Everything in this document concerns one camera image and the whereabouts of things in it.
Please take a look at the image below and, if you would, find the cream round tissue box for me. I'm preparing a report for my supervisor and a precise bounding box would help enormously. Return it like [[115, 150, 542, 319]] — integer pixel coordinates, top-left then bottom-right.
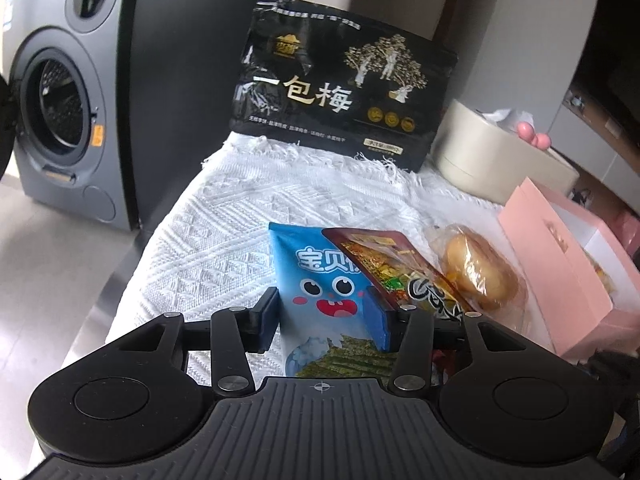
[[431, 100, 578, 205]]

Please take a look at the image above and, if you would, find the black plum snack bag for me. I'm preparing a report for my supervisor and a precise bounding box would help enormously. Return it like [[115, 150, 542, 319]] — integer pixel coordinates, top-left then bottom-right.
[[230, 0, 458, 171]]

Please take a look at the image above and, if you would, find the red brown snack packet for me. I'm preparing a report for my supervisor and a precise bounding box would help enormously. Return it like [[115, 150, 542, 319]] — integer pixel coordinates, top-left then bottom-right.
[[322, 228, 474, 320]]

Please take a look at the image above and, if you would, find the pink cardboard box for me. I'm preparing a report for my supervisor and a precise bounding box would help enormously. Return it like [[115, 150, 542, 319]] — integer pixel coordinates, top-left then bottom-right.
[[498, 179, 639, 361]]

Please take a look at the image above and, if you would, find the grey washing machine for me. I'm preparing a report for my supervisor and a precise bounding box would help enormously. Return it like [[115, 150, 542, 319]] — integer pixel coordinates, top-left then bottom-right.
[[1, 0, 134, 231]]

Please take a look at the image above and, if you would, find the white knitted table cloth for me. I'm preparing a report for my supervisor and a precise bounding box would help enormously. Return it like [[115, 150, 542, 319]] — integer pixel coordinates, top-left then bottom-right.
[[105, 134, 557, 388]]

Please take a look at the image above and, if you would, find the blue cartoon seaweed snack bag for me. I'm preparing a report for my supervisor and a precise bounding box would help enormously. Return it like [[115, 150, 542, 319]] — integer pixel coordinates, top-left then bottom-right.
[[268, 223, 395, 384]]

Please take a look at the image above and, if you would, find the wrapped orange bread bun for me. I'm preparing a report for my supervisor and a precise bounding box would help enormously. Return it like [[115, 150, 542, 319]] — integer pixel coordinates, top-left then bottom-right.
[[424, 224, 528, 332]]

